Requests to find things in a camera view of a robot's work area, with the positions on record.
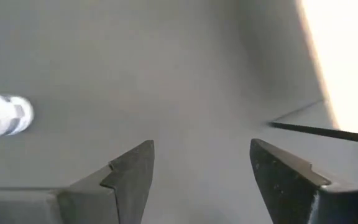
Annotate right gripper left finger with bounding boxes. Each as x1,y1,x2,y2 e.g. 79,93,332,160
0,139,155,224

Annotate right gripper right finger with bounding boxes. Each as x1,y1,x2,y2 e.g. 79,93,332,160
249,138,358,224

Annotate white can black lid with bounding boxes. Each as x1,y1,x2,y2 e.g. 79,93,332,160
0,92,34,142

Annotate wooden shelf black legs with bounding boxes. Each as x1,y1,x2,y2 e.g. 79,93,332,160
267,120,358,146

